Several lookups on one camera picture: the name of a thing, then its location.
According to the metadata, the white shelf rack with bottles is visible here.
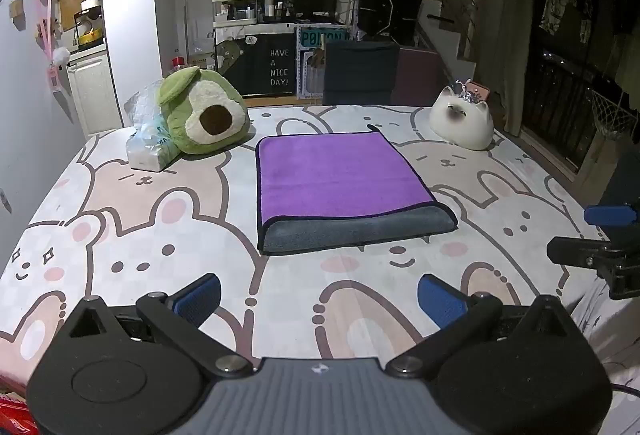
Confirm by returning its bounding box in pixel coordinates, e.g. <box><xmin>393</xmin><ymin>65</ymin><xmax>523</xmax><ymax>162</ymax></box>
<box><xmin>212</xmin><ymin>0</ymin><xmax>259</xmax><ymax>28</ymax></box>

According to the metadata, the pink small box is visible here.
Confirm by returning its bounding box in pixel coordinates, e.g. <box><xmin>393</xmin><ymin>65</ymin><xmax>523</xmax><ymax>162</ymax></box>
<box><xmin>467</xmin><ymin>82</ymin><xmax>494</xmax><ymax>104</ymax></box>

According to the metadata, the white net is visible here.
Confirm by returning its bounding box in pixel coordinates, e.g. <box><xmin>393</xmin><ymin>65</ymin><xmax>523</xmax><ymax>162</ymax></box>
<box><xmin>584</xmin><ymin>89</ymin><xmax>640</xmax><ymax>142</ymax></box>

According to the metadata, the green avocado plush toy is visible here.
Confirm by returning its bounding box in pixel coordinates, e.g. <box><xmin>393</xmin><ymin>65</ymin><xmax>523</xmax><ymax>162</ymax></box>
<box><xmin>157</xmin><ymin>66</ymin><xmax>251</xmax><ymax>156</ymax></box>

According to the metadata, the black lettered curtain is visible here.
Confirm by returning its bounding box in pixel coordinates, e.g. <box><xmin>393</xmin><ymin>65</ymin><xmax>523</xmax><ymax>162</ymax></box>
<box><xmin>214</xmin><ymin>32</ymin><xmax>297</xmax><ymax>98</ymax></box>

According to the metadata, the white cabinet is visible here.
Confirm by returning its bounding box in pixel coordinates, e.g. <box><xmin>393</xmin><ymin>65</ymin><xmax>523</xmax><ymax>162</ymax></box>
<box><xmin>66</xmin><ymin>52</ymin><xmax>124</xmax><ymax>136</ymax></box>

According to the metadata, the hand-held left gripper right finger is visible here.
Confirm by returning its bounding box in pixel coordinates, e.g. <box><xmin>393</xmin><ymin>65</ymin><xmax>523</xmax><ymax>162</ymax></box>
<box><xmin>385</xmin><ymin>274</ymin><xmax>576</xmax><ymax>378</ymax></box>

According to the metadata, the bunny printed bed sheet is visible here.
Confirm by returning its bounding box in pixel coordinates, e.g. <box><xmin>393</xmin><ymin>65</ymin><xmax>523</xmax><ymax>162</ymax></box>
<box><xmin>0</xmin><ymin>104</ymin><xmax>640</xmax><ymax>398</ymax></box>

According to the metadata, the white cat-shaped box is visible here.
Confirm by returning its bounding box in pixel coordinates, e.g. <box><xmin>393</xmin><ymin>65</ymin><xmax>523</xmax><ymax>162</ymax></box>
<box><xmin>429</xmin><ymin>86</ymin><xmax>495</xmax><ymax>151</ymax></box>

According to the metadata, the teal lettered sign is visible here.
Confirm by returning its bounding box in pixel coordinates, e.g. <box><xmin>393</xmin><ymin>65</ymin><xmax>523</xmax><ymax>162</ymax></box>
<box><xmin>296</xmin><ymin>26</ymin><xmax>350</xmax><ymax>51</ymax></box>

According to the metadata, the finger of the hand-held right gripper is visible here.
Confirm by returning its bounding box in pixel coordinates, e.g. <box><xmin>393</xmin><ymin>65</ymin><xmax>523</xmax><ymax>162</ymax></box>
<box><xmin>546</xmin><ymin>237</ymin><xmax>640</xmax><ymax>272</ymax></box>
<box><xmin>584</xmin><ymin>203</ymin><xmax>640</xmax><ymax>227</ymax></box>

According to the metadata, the red packet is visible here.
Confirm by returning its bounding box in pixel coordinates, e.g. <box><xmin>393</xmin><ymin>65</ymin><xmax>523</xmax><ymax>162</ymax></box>
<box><xmin>0</xmin><ymin>391</ymin><xmax>39</xmax><ymax>435</ymax></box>

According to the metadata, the dark blue folded chair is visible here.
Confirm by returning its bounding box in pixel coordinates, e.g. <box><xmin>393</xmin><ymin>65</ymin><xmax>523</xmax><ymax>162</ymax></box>
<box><xmin>322</xmin><ymin>40</ymin><xmax>401</xmax><ymax>107</ymax></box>

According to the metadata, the clear plastic tissue pack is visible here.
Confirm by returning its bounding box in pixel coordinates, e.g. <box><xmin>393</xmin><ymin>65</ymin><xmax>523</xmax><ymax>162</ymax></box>
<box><xmin>123</xmin><ymin>82</ymin><xmax>182</xmax><ymax>174</ymax></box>

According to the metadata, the pink lanyard with pompom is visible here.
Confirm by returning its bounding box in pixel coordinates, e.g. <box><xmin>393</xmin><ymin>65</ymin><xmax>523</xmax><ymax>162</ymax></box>
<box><xmin>32</xmin><ymin>0</ymin><xmax>71</xmax><ymax>94</ymax></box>

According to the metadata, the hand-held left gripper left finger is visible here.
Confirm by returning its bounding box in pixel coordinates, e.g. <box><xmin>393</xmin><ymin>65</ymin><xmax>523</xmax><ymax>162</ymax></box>
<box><xmin>67</xmin><ymin>274</ymin><xmax>254</xmax><ymax>378</ymax></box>

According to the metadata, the purple and grey towel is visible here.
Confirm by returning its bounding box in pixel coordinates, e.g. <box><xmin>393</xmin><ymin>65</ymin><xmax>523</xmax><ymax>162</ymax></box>
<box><xmin>255</xmin><ymin>127</ymin><xmax>459</xmax><ymax>257</ymax></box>

